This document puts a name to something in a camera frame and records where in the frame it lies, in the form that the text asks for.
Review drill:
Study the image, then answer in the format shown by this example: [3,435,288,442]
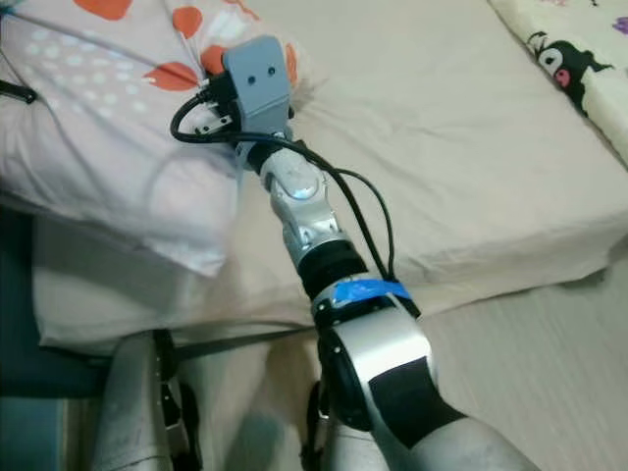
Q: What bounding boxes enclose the pink patterned pillow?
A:
[0,0,315,278]

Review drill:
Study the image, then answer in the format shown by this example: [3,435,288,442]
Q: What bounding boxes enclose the beige sheeted mattress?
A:
[31,0,628,356]

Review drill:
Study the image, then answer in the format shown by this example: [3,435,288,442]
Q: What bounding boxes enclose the grey right robot leg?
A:
[304,378,364,471]

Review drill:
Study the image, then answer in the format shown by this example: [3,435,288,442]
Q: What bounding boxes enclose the cream cartoon print quilt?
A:
[491,0,628,163]

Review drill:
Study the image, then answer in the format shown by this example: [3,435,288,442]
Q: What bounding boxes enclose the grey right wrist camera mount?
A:
[223,36,292,136]

